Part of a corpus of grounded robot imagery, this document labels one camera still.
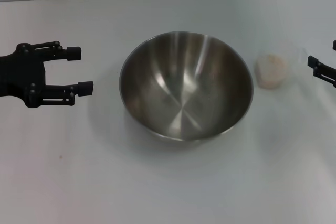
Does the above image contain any stainless steel mixing bowl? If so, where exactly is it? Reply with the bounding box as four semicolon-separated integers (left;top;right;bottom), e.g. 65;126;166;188
119;31;255;147

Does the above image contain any clear plastic measuring cup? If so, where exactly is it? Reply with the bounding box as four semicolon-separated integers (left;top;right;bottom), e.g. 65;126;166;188
256;47;308;90

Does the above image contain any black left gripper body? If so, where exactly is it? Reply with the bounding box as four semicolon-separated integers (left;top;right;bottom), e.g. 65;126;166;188
0;42;48;109

